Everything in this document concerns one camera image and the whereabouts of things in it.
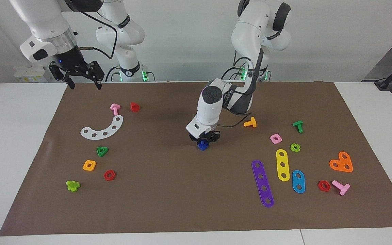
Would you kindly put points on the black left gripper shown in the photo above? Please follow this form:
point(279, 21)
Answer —
point(204, 134)

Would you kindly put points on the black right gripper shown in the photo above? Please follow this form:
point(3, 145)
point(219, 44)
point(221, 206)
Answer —
point(70, 66)

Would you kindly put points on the blue square nut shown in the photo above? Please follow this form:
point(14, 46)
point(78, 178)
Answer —
point(203, 143)

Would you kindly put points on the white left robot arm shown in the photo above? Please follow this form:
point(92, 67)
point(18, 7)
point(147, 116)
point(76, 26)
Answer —
point(209, 109)

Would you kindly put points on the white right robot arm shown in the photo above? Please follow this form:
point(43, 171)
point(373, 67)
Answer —
point(43, 20)

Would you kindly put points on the pink plastic bolt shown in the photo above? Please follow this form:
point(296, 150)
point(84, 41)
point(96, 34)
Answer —
point(115, 109)
point(338, 185)

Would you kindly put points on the orange plastic bolt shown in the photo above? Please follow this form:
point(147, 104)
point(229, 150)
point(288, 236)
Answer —
point(249, 124)

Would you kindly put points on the white curved five-hole plate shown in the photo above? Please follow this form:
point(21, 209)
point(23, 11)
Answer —
point(109, 131)

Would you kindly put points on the red plastic bolt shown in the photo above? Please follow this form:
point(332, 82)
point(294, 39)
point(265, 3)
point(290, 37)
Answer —
point(134, 108)

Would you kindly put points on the white boxes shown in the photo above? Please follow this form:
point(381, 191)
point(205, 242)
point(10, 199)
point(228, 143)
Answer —
point(29, 75)

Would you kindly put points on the brown table mat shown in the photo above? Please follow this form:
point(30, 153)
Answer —
point(182, 204)

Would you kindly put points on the green triangle nut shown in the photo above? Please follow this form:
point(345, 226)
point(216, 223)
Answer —
point(106, 149)

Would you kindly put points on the purple four-hole strip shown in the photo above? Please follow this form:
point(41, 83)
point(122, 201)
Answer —
point(262, 182)

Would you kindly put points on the pink square nut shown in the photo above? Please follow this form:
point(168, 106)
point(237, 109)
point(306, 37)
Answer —
point(279, 140)

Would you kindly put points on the yellow three-hole strip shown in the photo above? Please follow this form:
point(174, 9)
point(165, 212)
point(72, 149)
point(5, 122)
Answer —
point(282, 159)

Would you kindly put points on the orange square nut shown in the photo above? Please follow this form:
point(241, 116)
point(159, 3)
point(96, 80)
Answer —
point(85, 166)

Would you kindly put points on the lime green cross nut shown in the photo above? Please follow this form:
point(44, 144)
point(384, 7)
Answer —
point(292, 147)

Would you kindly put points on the red hex nut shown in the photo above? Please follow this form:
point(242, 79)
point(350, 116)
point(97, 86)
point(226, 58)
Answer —
point(105, 176)
point(319, 186)

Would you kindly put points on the blue two-hole strip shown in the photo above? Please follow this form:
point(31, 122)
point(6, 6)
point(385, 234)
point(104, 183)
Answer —
point(298, 181)

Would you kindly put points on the lime green plastic bolt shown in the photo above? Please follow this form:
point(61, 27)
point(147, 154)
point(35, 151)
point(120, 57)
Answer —
point(72, 186)

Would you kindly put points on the orange three-hole corner plate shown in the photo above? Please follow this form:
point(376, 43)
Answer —
point(341, 164)

